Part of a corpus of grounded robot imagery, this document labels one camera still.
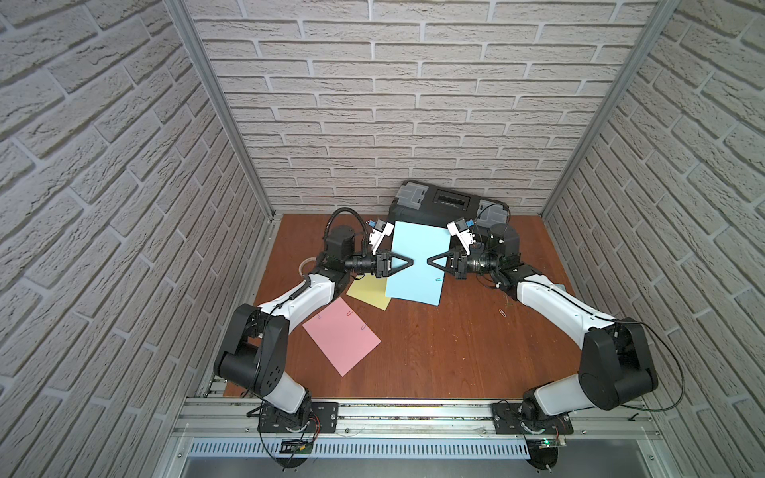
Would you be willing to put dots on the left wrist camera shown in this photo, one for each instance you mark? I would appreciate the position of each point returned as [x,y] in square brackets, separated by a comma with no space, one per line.
[379,230]

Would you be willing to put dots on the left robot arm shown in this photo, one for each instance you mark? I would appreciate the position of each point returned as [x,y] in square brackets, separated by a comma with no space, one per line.
[254,349]

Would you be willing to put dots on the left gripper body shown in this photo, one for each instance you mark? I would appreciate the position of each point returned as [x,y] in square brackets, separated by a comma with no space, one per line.
[382,264]

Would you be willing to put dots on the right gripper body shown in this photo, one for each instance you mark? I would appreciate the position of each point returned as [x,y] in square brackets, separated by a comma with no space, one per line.
[478,263]

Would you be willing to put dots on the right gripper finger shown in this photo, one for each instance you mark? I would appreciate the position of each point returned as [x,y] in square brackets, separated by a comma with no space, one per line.
[440,259]
[437,269]

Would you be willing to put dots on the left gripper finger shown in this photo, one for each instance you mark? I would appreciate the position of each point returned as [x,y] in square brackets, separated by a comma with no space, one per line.
[399,259]
[395,269]

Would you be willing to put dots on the light blue paper sheet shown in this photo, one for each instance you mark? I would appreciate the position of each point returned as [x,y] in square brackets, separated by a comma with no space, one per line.
[418,242]

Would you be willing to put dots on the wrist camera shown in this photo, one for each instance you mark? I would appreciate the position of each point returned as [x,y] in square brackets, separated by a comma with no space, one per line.
[461,229]
[379,230]

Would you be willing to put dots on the pink paper sheet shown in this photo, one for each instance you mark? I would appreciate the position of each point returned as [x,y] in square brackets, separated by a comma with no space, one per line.
[336,331]

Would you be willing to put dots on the aluminium front rail frame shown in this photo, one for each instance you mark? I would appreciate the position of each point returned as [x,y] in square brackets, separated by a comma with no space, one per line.
[413,429]

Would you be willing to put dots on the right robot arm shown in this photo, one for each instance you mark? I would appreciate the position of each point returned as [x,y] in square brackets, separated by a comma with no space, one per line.
[616,365]

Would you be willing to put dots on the clear tape roll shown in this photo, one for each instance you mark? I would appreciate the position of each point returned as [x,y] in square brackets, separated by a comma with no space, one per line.
[306,266]

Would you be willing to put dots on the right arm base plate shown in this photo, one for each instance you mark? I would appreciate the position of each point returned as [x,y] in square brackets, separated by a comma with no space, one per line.
[522,418]

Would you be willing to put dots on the black plastic toolbox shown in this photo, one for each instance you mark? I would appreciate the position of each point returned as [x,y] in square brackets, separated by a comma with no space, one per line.
[432,205]

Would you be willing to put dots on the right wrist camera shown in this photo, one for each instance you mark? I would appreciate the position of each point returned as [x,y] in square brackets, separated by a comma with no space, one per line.
[461,229]

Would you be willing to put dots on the yellow paper sheet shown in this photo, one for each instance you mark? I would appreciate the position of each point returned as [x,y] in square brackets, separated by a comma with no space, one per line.
[370,290]

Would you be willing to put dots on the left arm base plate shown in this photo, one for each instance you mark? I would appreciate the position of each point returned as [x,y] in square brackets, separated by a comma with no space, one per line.
[321,416]

